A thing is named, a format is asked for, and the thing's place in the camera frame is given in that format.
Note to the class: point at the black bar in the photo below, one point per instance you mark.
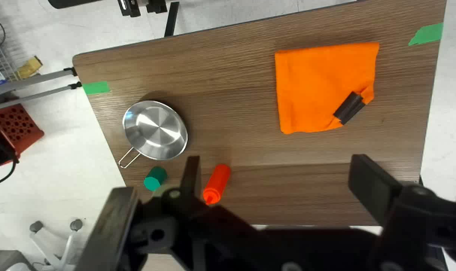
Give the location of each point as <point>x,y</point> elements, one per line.
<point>173,18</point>

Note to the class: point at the teal plastic cup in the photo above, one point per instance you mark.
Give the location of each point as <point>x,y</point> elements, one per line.
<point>156,179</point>

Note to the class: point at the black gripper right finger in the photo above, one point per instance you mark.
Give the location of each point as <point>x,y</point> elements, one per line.
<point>374,184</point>

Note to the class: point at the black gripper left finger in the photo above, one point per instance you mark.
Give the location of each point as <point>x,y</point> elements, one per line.
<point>189,176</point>

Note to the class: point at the red perforated block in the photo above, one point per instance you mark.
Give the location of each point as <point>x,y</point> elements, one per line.
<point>18,125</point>

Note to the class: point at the green tape strip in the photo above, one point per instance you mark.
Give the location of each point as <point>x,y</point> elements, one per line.
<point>97,87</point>
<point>427,33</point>

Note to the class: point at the orange towel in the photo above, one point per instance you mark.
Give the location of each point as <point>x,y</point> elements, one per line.
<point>319,84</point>

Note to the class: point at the silver metal pan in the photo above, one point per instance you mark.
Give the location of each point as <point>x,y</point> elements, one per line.
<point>156,128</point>

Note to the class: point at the white caster base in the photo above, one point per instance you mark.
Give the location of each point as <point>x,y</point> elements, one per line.
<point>57,241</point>

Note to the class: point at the orange squeeze bottle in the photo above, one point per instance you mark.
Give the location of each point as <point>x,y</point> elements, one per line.
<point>218,184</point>

